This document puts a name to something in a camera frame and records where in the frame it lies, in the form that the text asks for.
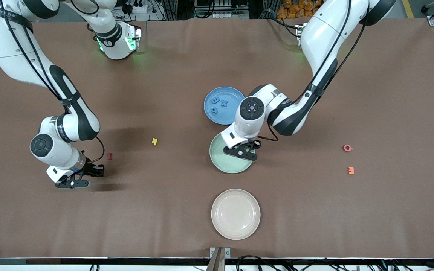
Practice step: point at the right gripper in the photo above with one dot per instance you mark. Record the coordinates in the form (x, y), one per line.
(89, 169)

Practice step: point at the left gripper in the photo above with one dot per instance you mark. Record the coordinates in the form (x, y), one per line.
(254, 144)

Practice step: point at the blue letter x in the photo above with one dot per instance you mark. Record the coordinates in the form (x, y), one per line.
(223, 103)

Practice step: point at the blue letter g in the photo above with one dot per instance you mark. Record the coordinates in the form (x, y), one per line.
(213, 110)

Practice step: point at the blue letter E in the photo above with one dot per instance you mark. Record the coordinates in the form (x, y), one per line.
(214, 100)

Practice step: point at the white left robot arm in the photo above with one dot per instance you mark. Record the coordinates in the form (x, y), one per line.
(326, 30)

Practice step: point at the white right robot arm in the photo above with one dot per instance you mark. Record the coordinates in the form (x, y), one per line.
(6, 45)

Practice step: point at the green plate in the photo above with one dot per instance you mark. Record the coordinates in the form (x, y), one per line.
(236, 167)

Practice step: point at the blue plate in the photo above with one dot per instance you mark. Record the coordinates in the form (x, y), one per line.
(220, 119)

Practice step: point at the brown table cover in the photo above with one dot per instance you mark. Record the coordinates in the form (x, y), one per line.
(51, 218)

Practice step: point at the yellow letter k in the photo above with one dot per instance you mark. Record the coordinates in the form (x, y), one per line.
(155, 141)

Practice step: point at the pink beige plate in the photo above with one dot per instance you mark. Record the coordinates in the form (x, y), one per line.
(236, 214)

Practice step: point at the pink letter G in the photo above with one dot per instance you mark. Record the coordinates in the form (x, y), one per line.
(345, 148)

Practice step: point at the orange letter E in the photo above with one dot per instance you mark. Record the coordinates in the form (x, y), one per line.
(350, 170)

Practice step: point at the base connector box green light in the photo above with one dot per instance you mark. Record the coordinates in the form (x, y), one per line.
(299, 32)
(133, 37)

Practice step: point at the white power strip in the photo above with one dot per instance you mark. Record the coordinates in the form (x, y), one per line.
(232, 15)

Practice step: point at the bag of orange fruits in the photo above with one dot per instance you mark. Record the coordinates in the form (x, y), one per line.
(292, 9)

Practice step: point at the power strip with black plugs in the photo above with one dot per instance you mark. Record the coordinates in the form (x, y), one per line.
(139, 7)

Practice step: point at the metal camera pole bracket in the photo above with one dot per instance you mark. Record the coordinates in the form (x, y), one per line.
(220, 263)

